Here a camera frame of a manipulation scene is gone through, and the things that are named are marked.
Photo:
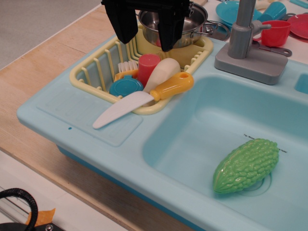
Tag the cream plastic toy vegetable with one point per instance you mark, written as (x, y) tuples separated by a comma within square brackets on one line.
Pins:
[(165, 69)]

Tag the yellow plastic dish rack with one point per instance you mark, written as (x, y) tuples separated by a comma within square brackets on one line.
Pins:
[(97, 72)]

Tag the orange dish brush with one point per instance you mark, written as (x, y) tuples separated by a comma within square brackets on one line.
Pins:
[(127, 68)]

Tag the light blue toy sink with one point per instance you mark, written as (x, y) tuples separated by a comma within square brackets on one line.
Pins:
[(170, 157)]

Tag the blue plastic plate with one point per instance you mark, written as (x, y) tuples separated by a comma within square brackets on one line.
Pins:
[(232, 12)]

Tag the green toy bitter melon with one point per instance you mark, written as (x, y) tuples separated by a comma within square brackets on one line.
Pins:
[(246, 165)]

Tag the blue plastic cup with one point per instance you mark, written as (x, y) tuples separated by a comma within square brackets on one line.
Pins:
[(275, 11)]

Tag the silver metal pot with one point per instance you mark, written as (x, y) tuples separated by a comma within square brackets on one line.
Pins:
[(194, 27)]

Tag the blue plastic lid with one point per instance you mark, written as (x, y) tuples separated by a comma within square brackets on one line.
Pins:
[(125, 86)]

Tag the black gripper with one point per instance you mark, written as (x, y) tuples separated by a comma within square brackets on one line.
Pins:
[(171, 14)]

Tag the red plastic plate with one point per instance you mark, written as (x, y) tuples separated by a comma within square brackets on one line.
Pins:
[(299, 25)]

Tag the orange tape piece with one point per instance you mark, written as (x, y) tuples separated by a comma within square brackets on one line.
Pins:
[(45, 217)]

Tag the grey toy faucet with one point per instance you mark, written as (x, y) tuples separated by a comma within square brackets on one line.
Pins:
[(239, 58)]

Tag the grey toy utensil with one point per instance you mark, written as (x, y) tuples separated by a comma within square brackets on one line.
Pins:
[(282, 51)]

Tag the red plastic cylinder cup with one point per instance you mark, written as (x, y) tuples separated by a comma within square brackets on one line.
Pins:
[(146, 65)]

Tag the toy knife with orange handle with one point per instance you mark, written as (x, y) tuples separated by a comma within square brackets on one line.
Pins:
[(179, 83)]

